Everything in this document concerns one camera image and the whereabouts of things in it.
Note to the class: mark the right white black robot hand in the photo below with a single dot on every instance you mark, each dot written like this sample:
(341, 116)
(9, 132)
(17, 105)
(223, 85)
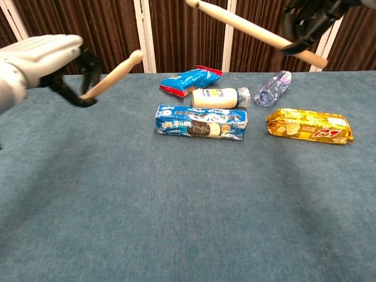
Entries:
(317, 14)

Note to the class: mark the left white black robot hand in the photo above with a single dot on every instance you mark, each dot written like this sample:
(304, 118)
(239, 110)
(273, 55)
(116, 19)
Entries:
(44, 55)

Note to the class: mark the pale wooden drumstick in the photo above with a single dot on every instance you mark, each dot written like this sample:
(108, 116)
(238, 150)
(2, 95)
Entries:
(117, 72)
(241, 25)

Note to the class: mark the dark brown pleated curtain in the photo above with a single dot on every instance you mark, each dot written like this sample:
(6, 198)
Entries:
(355, 47)
(258, 58)
(111, 29)
(176, 35)

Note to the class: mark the clear plastic water bottle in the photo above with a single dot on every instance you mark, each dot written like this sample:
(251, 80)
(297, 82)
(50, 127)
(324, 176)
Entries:
(273, 88)

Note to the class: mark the gold foil cracker pack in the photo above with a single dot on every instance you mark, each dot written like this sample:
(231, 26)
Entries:
(308, 126)

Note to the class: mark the cream drink bottle grey cap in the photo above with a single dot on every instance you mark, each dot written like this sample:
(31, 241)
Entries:
(214, 98)

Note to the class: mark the blue red-edged snack bag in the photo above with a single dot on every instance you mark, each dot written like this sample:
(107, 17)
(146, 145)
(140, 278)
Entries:
(191, 80)

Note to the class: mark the blue Oreo cookie box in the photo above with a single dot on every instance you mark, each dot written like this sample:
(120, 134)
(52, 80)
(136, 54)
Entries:
(199, 123)

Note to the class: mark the teal blue table mat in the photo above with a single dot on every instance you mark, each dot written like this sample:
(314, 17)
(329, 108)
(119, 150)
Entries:
(176, 205)

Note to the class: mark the white screen frame post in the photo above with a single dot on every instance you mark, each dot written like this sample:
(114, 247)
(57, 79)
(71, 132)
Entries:
(326, 44)
(13, 23)
(145, 29)
(227, 50)

